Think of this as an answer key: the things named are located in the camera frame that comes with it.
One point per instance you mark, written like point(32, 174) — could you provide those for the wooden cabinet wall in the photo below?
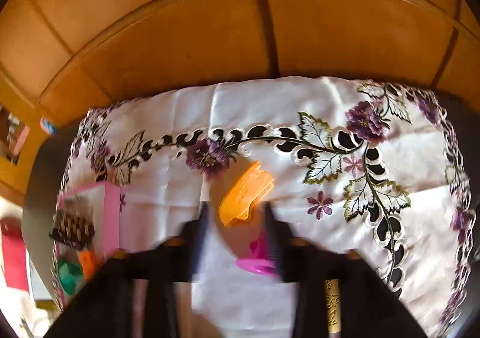
point(61, 57)

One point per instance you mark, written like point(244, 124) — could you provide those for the orange toy block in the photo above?
point(89, 262)

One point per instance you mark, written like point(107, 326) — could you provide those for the blue pink small object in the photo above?
point(48, 127)

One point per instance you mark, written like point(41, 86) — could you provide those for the pink cardboard box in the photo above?
point(104, 199)

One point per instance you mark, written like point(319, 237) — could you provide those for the magenta plastic sink strainer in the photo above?
point(258, 261)

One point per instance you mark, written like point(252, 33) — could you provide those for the wooden shelf unit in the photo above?
point(13, 135)

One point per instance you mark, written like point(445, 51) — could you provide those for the white embroidered floral tablecloth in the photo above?
point(375, 167)

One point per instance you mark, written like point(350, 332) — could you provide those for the orange plastic scraper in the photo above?
point(250, 189)

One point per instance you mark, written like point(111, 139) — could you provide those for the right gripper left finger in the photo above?
point(193, 235)

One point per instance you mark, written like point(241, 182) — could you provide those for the green plastic block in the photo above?
point(70, 276)

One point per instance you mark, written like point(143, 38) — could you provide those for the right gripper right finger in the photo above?
point(280, 250)

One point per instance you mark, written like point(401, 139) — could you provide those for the brown wooden head massager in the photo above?
point(73, 223)

